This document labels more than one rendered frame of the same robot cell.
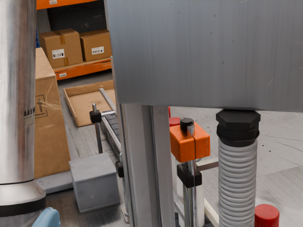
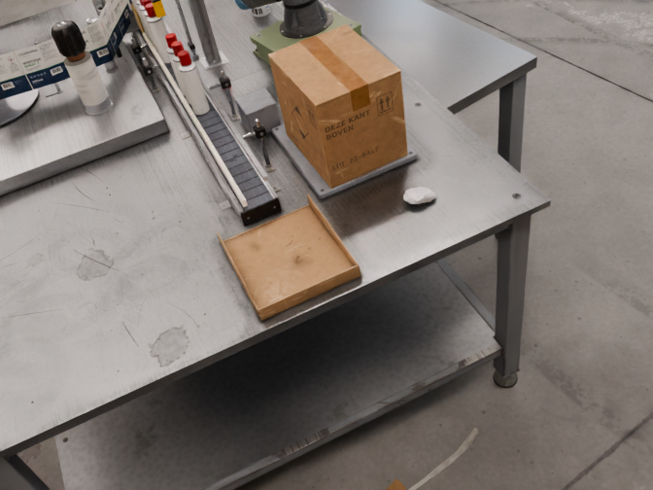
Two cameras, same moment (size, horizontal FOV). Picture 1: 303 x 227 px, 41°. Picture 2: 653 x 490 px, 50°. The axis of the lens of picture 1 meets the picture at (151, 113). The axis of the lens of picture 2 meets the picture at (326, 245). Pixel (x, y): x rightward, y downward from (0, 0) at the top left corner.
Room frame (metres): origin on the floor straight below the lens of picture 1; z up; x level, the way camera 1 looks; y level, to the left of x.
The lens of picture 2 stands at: (2.66, 0.29, 2.07)
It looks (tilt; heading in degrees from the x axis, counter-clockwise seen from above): 45 degrees down; 181
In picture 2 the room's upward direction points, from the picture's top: 12 degrees counter-clockwise
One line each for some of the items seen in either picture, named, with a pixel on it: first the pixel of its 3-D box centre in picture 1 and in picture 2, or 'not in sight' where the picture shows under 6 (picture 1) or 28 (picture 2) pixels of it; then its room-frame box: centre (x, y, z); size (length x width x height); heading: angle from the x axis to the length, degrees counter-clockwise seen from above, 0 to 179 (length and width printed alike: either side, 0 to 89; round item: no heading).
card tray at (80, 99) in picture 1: (104, 100); (286, 253); (1.43, 0.17, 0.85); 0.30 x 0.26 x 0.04; 17
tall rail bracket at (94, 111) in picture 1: (104, 128); (256, 146); (1.06, 0.14, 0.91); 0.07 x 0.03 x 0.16; 107
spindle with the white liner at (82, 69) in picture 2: not in sight; (81, 67); (0.63, -0.36, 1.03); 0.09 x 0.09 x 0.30
